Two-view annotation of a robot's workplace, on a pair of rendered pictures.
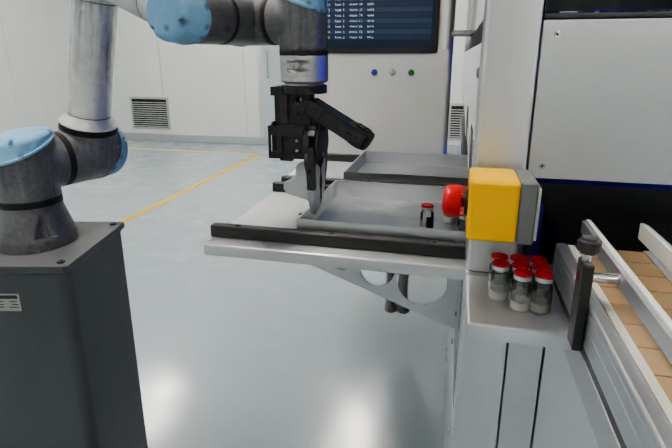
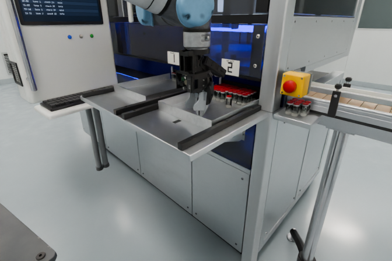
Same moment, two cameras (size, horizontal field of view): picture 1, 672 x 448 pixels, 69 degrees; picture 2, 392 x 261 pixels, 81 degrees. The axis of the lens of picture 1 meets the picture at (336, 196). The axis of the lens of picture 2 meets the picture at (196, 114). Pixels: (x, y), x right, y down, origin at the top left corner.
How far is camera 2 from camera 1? 0.77 m
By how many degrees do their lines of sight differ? 56
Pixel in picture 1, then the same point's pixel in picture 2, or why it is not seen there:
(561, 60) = (294, 31)
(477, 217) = (303, 89)
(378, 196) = (177, 102)
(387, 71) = (77, 35)
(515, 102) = (286, 46)
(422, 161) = (143, 83)
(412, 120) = (98, 63)
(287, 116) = (195, 67)
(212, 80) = not seen: outside the picture
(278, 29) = not seen: hidden behind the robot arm
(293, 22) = not seen: hidden behind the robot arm
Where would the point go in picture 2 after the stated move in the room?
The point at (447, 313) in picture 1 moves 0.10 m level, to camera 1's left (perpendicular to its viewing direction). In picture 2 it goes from (240, 136) to (230, 147)
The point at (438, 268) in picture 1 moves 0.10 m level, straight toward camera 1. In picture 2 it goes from (262, 116) to (290, 124)
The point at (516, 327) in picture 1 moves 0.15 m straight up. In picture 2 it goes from (315, 119) to (325, 76)
